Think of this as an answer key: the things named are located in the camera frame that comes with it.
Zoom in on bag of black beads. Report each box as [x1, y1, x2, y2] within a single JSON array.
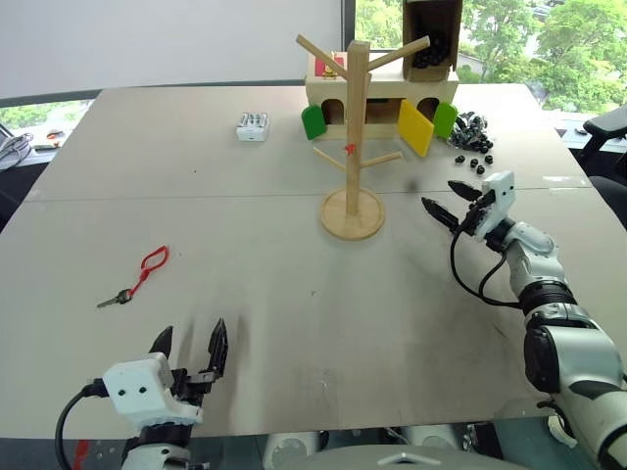
[[447, 111, 495, 151]]

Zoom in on silver key with red loop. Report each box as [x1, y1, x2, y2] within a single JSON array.
[[95, 244, 172, 310]]

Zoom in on yellow square door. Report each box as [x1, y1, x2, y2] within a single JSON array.
[[397, 98, 436, 159]]

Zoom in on wooden hanger tree stand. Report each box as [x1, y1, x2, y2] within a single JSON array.
[[295, 32, 433, 243]]

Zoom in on small white battery box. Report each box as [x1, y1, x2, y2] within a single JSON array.
[[234, 111, 271, 144]]

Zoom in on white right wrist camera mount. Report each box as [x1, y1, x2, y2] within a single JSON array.
[[471, 170, 516, 242]]

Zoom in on black beads in cardboard box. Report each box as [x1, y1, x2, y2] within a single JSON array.
[[410, 34, 453, 71]]

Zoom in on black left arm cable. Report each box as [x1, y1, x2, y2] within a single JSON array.
[[54, 378, 108, 470]]

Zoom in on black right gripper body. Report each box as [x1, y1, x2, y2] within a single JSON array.
[[453, 192, 496, 239]]

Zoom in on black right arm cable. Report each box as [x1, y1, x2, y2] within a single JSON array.
[[450, 225, 524, 310]]

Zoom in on dark green arched door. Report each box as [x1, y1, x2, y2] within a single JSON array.
[[301, 104, 329, 143]]

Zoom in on grey cables on side desk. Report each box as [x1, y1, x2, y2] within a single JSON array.
[[0, 131, 34, 171]]

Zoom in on wooden toy house box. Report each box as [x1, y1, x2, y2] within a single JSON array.
[[305, 48, 460, 144]]

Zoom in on red and yellow toy blocks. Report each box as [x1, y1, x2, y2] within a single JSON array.
[[313, 50, 345, 80]]

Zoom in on red strap below table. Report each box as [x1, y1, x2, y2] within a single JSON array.
[[72, 439, 92, 470]]

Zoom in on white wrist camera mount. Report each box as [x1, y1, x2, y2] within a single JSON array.
[[471, 170, 516, 242], [101, 352, 205, 427]]

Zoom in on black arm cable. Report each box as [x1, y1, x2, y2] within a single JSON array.
[[54, 378, 108, 470], [450, 225, 524, 310]]

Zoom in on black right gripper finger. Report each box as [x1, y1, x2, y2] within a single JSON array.
[[447, 179, 485, 204], [421, 196, 462, 232]]

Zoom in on grey robot torso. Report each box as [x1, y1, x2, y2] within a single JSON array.
[[302, 442, 492, 470]]

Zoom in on light green arched door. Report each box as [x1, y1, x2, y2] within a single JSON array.
[[432, 101, 459, 140]]

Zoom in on white roller blind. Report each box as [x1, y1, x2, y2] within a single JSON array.
[[0, 0, 344, 99]]

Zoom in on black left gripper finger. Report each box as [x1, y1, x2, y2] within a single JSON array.
[[205, 316, 230, 381], [148, 324, 175, 356]]

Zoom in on black office chair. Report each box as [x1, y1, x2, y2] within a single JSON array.
[[576, 104, 627, 219]]

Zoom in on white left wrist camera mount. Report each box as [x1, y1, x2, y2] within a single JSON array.
[[101, 352, 205, 427]]

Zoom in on brown cardboard box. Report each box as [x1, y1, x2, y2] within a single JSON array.
[[402, 0, 464, 84]]

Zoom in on white round robot part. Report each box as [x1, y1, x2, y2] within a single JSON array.
[[263, 430, 322, 470], [405, 423, 462, 449]]

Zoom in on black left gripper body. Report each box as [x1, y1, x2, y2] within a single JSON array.
[[169, 366, 219, 408]]

